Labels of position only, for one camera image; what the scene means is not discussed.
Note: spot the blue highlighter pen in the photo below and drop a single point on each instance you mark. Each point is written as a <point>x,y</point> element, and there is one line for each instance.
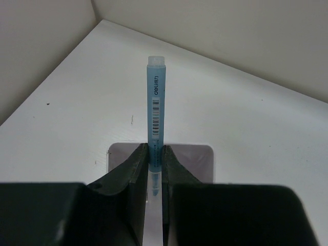
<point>156,86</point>

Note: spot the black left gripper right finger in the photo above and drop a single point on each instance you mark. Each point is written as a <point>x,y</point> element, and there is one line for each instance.
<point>197,213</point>

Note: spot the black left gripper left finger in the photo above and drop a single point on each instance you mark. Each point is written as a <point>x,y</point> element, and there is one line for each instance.
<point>108,211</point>

